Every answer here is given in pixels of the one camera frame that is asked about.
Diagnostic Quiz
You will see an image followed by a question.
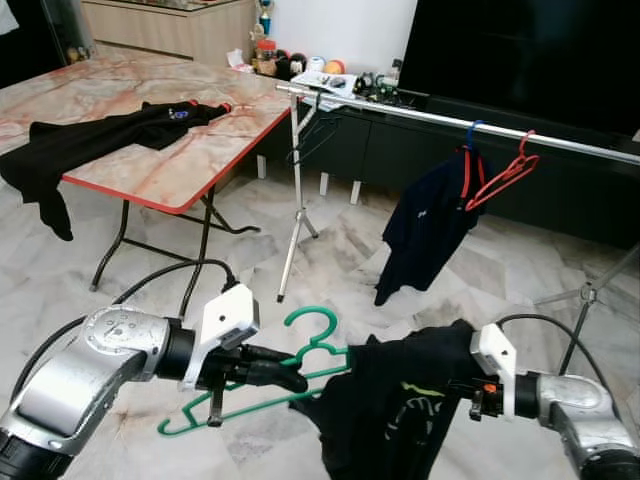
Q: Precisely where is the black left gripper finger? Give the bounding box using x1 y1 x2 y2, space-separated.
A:
248 358 311 394
243 343 299 367

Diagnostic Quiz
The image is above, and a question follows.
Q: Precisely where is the green plastic hanger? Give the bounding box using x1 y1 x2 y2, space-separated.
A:
157 305 351 438

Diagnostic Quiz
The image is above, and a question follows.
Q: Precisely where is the black printed T-shirt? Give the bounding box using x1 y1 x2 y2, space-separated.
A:
290 320 521 480

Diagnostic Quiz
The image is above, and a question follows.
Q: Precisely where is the red plastic hanger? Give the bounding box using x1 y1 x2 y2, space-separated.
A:
463 130 541 213

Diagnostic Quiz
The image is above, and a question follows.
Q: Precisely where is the blue plastic hanger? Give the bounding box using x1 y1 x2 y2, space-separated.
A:
462 120 486 156

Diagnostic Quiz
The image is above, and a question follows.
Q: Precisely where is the navy polo shirt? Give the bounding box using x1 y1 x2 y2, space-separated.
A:
375 148 486 306

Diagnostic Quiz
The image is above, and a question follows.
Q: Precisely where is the black TV console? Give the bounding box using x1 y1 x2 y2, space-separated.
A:
255 90 640 251

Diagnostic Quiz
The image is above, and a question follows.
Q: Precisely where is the silver metal clothes rack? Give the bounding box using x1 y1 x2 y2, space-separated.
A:
273 83 640 379

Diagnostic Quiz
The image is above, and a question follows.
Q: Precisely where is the stack of white papers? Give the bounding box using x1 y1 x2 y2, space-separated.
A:
300 72 359 99

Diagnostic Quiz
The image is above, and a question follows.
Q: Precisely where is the brown jar with red lid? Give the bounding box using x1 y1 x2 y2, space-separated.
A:
253 38 279 78

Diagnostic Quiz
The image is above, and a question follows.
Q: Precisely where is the marble pattern folding table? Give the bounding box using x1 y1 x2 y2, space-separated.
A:
0 52 301 321

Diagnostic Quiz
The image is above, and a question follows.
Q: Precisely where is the light wooden sideboard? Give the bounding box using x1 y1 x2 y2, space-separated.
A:
80 0 256 69

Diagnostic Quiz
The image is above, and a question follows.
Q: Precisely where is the blue and gold trophy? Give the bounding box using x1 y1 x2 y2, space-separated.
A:
255 0 276 39

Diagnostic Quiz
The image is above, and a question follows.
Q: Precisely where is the black television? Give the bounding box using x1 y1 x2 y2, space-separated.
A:
398 0 640 136

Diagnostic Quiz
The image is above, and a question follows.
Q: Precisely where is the dark glass display cabinet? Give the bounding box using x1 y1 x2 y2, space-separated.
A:
0 0 96 91

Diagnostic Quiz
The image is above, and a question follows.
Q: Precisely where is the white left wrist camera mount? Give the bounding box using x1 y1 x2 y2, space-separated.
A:
183 283 261 391

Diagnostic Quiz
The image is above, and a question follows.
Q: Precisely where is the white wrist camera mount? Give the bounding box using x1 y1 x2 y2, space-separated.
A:
183 283 261 391
470 322 519 391

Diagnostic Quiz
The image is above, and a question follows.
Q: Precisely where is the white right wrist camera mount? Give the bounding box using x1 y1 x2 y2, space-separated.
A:
470 322 519 391

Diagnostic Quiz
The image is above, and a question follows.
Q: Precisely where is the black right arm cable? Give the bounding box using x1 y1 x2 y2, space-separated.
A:
497 313 601 379

